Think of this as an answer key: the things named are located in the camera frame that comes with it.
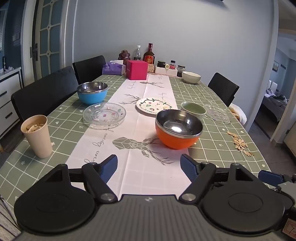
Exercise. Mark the glass paned door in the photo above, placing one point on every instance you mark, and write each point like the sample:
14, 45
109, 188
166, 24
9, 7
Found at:
49, 34

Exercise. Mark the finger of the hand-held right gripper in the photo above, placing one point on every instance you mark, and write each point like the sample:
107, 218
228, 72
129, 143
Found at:
270, 177

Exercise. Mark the bed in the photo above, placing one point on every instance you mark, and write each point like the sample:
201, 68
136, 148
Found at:
275, 104

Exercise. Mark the beige ceramic bowl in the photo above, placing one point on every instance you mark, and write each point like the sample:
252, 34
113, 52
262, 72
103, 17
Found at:
190, 80

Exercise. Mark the white cabinet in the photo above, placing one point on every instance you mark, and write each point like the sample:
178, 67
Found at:
9, 104

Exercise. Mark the black lid jar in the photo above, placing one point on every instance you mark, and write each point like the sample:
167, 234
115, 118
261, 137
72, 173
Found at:
161, 64

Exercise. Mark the cream furniture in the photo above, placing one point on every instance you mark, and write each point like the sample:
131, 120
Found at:
290, 143

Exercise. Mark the pile of wooden chips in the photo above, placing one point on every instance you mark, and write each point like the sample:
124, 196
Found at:
238, 143

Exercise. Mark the white box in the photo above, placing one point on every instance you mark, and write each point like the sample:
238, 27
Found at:
171, 72
160, 70

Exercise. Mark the beige cup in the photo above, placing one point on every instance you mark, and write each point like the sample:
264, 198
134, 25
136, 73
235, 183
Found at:
37, 141

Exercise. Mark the brown ornament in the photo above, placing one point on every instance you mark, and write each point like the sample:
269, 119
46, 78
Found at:
124, 55

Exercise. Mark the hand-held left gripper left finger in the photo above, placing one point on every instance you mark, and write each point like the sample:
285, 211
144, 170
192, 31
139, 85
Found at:
109, 168

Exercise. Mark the painted ceramic plate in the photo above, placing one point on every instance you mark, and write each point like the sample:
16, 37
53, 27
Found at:
150, 106

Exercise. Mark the blue steel bowl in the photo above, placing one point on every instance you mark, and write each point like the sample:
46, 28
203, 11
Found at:
92, 98

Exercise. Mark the green checked tablecloth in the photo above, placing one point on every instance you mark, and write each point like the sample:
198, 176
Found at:
67, 115

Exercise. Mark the black chair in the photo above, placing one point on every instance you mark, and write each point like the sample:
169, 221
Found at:
46, 92
89, 68
223, 89

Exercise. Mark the pink box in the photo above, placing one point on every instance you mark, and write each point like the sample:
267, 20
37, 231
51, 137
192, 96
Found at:
136, 70

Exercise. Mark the grey striped sweater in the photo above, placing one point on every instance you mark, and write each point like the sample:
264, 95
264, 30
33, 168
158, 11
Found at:
7, 220

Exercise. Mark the liquor bottle with red label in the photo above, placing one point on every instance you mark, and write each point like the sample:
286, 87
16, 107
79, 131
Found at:
149, 58

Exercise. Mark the large flowered glass plate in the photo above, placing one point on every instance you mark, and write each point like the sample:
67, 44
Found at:
104, 115

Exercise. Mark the white deer print table runner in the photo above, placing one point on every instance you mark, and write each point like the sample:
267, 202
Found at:
129, 115

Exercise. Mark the orange steel bowl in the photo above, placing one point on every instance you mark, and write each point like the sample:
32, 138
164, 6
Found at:
175, 141

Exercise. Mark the picture frame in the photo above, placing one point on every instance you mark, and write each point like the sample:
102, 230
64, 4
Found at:
275, 66

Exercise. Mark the dark glass jar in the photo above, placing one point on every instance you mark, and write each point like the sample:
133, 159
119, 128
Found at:
181, 71

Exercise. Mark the purple tissue pack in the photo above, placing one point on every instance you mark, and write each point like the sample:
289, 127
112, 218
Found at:
113, 69

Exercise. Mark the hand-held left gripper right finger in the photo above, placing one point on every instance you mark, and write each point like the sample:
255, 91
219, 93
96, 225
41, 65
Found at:
188, 168

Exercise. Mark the red label jar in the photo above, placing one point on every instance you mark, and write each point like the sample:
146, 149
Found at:
172, 65

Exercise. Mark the green ceramic bowl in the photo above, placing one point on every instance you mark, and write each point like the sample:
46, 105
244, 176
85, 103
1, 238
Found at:
193, 109

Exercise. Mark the small clear glass plate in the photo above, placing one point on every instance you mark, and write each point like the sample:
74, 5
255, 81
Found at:
218, 114

